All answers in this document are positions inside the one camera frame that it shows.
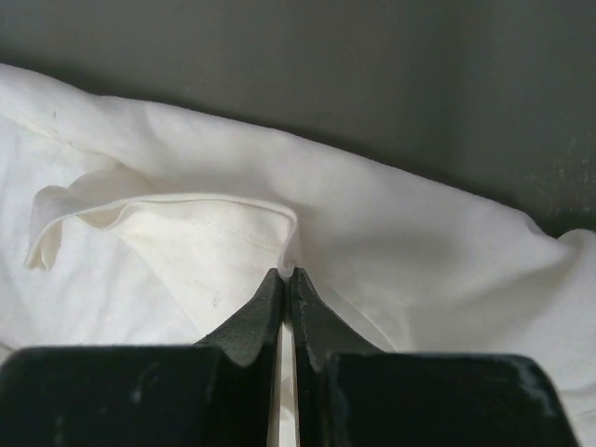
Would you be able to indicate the white t shirt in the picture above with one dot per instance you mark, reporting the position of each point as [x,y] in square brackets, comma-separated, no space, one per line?
[128,222]

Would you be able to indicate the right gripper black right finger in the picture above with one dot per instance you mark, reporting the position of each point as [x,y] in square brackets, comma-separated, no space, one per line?
[351,393]

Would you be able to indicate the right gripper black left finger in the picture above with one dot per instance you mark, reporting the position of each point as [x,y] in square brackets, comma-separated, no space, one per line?
[219,391]

